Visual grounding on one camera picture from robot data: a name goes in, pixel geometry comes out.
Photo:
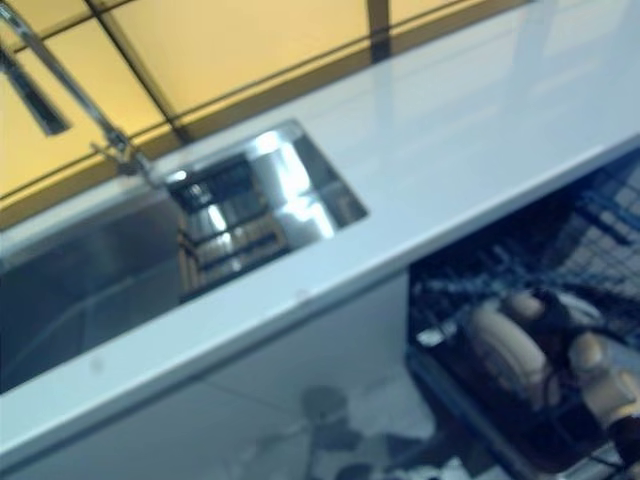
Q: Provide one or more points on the narrow white cabinet door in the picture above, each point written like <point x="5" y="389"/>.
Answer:
<point x="225" y="415"/>

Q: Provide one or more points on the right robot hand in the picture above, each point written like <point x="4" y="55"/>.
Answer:
<point x="557" y="315"/>

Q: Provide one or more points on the chrome gooseneck kitchen faucet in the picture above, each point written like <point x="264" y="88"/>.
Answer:
<point x="65" y="75"/>

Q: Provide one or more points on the stainless steel sink basin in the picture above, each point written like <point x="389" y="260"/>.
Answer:
<point x="75" y="280"/>

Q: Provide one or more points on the black dish drying rack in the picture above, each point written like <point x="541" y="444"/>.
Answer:
<point x="225" y="240"/>

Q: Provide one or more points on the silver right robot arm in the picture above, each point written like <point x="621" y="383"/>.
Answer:
<point x="605" y="375"/>

